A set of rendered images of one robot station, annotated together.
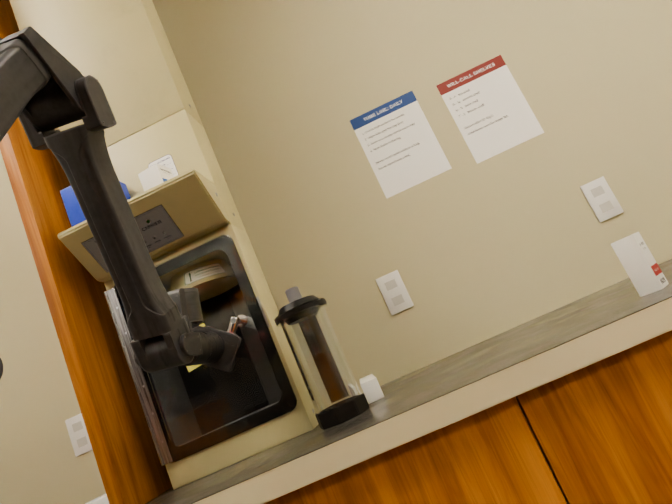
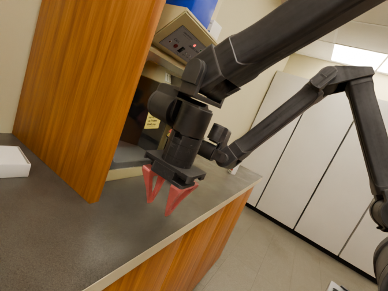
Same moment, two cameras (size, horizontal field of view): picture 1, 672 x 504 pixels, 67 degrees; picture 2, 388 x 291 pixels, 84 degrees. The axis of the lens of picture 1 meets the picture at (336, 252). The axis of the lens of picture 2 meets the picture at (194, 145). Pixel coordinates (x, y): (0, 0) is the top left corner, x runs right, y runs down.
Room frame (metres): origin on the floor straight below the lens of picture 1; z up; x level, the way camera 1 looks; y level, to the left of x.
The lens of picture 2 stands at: (0.63, 1.01, 1.31)
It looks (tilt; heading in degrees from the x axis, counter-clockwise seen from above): 11 degrees down; 292
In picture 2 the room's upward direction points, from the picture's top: 22 degrees clockwise
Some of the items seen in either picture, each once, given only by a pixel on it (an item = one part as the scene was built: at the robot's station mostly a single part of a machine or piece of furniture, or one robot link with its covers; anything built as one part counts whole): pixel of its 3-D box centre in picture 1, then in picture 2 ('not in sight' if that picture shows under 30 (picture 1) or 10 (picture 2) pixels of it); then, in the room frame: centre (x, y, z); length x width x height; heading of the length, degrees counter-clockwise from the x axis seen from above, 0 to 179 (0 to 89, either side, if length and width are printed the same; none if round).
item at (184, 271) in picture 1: (198, 345); (154, 118); (1.08, 0.35, 1.19); 0.30 x 0.01 x 0.40; 85
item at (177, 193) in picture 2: not in sight; (170, 189); (0.77, 0.67, 1.14); 0.07 x 0.07 x 0.09; 86
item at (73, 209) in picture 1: (100, 204); (191, 3); (1.03, 0.43, 1.56); 0.10 x 0.10 x 0.09; 86
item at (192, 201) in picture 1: (145, 228); (192, 47); (1.03, 0.35, 1.46); 0.32 x 0.11 x 0.10; 86
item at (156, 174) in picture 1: (158, 183); (209, 32); (1.02, 0.29, 1.54); 0.05 x 0.05 x 0.06; 76
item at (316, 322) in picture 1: (320, 359); not in sight; (1.01, 0.11, 1.06); 0.11 x 0.11 x 0.21
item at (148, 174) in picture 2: not in sight; (163, 185); (0.79, 0.67, 1.14); 0.07 x 0.07 x 0.09; 86
